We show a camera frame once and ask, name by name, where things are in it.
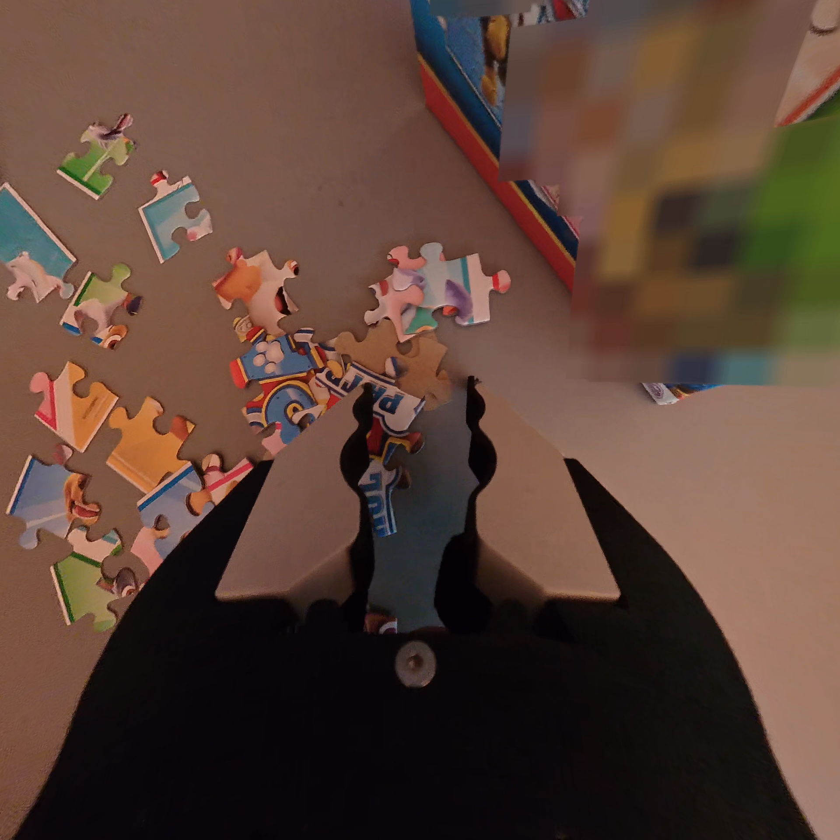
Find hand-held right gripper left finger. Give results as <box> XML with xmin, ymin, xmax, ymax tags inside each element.
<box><xmin>215</xmin><ymin>384</ymin><xmax>375</xmax><ymax>632</ymax></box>

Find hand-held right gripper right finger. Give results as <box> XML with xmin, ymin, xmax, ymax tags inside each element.
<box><xmin>433</xmin><ymin>376</ymin><xmax>622</xmax><ymax>631</ymax></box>

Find jigsaw puzzle pieces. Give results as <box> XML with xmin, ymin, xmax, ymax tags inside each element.
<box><xmin>5</xmin><ymin>113</ymin><xmax>513</xmax><ymax>634</ymax></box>

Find blue rainbow puzzle piece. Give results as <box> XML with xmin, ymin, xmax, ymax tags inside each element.
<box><xmin>0</xmin><ymin>223</ymin><xmax>76</xmax><ymax>303</ymax></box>

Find grey desk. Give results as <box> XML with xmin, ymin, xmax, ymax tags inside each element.
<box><xmin>0</xmin><ymin>0</ymin><xmax>840</xmax><ymax>840</ymax></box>

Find colourful puzzle box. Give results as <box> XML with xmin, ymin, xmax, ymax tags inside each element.
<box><xmin>410</xmin><ymin>0</ymin><xmax>723</xmax><ymax>406</ymax></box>

